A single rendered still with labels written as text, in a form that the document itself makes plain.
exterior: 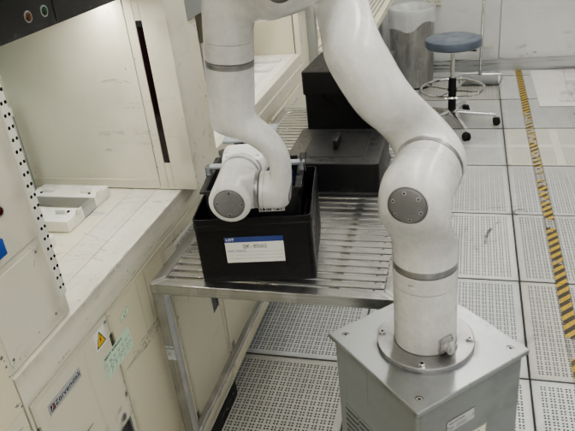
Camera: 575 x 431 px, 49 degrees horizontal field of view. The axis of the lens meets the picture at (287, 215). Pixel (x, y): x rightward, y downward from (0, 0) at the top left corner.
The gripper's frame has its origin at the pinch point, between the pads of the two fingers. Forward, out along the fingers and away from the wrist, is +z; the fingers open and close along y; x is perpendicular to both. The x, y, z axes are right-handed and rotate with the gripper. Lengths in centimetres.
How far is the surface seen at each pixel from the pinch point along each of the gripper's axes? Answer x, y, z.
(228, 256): -22.7, -6.3, -13.9
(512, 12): -59, 151, 403
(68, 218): -16, -49, -3
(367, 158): -19.8, 27.3, 32.8
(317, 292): -29.8, 14.3, -19.2
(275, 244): -19.8, 5.2, -13.9
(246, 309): -83, -19, 47
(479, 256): -106, 77, 113
